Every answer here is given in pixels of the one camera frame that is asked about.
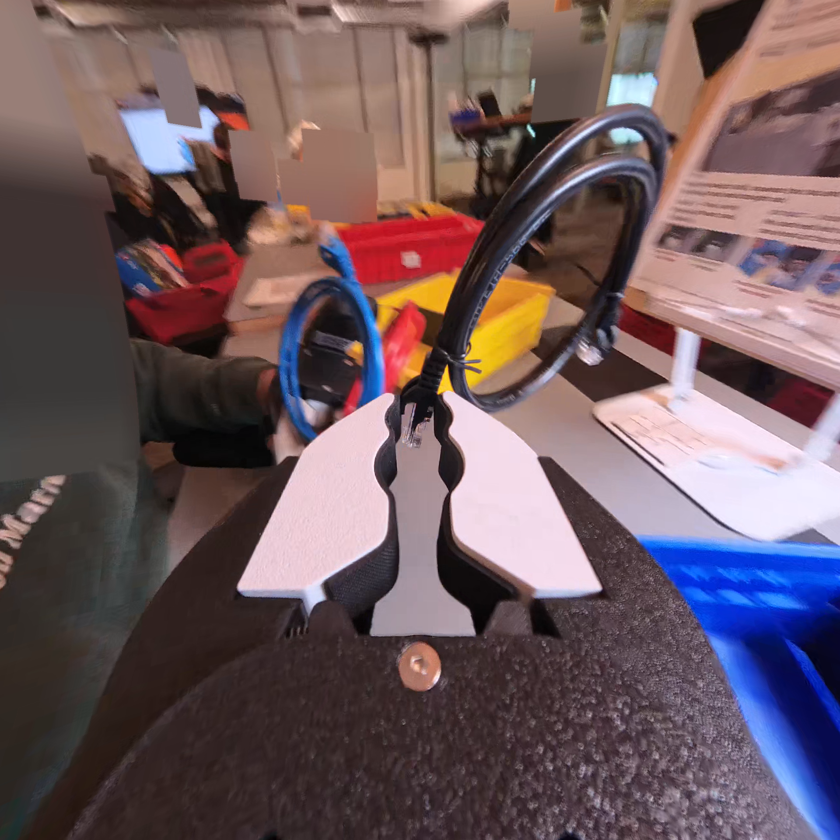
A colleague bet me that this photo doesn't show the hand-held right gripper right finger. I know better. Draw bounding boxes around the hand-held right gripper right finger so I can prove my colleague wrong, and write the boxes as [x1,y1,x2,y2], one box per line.
[436,392,603,599]

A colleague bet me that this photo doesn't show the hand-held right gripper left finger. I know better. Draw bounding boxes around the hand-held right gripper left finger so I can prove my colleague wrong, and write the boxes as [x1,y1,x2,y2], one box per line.
[236,392,401,615]

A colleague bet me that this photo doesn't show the blue ethernet cable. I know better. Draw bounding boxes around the blue ethernet cable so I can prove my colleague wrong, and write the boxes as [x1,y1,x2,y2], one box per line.
[279,226,385,442]

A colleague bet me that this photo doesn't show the black ethernet cable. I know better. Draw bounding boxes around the black ethernet cable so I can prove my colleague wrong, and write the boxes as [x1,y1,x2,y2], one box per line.
[400,104,670,450]

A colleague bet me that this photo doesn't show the blue plastic bin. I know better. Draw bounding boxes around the blue plastic bin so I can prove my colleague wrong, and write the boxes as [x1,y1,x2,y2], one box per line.
[640,535,840,840]

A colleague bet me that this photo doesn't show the person's left forearm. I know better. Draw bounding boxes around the person's left forearm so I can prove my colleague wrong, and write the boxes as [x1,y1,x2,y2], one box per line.
[130,340,280,446]

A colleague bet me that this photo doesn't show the white paper sheet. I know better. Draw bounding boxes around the white paper sheet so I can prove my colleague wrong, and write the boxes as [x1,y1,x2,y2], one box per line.
[243,272,322,311]

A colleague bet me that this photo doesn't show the large red plastic bin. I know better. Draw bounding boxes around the large red plastic bin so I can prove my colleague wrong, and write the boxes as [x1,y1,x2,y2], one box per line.
[335,213,485,286]

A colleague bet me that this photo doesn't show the small red plastic bin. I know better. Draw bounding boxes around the small red plastic bin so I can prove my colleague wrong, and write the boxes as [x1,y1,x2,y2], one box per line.
[125,239,245,345]

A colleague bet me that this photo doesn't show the yellow plastic bin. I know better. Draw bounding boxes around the yellow plastic bin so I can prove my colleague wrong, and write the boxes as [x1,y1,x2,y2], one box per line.
[354,269,557,395]

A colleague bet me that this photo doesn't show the colourful printed box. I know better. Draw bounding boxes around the colourful printed box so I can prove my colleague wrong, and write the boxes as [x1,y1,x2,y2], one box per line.
[117,239,191,298]

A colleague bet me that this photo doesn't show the white poster stand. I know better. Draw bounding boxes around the white poster stand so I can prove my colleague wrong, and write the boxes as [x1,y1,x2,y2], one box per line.
[592,328,840,542]

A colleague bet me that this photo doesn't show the person's green sweatshirt torso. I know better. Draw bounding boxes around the person's green sweatshirt torso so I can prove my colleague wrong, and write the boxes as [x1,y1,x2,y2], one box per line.
[0,459,173,840]

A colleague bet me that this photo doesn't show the computer monitor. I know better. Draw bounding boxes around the computer monitor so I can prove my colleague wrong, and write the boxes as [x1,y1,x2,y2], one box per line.
[120,105,221,177]

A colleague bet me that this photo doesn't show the printed poster board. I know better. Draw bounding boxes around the printed poster board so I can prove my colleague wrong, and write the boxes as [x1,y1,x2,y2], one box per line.
[623,0,840,388]

